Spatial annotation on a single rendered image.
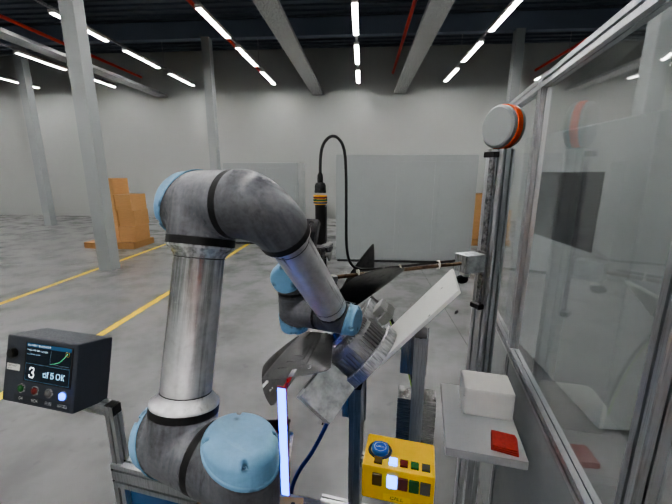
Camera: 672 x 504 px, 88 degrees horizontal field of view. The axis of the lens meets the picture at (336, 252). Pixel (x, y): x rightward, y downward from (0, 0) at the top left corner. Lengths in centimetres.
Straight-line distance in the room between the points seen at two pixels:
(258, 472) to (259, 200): 40
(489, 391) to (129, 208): 860
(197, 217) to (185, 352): 22
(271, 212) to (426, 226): 635
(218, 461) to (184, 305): 24
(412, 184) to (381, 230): 103
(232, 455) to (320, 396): 67
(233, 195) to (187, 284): 17
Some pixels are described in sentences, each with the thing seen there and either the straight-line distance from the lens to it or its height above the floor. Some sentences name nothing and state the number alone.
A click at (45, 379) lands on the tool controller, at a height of 115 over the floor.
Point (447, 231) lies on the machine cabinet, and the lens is 694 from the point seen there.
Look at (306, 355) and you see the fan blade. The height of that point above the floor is 118.
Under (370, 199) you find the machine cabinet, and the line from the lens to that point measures 668.
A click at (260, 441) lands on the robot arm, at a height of 131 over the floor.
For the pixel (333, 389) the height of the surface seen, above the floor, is 101.
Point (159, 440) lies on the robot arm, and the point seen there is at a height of 129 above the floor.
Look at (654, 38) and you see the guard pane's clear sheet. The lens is 96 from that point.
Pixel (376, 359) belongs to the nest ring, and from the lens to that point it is 121.
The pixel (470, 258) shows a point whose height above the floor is 139.
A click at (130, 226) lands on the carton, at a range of 933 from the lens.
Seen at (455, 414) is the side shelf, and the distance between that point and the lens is 145.
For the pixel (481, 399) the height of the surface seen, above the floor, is 93.
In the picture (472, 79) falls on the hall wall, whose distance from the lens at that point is 1419.
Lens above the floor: 171
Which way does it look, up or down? 13 degrees down
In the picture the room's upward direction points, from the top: straight up
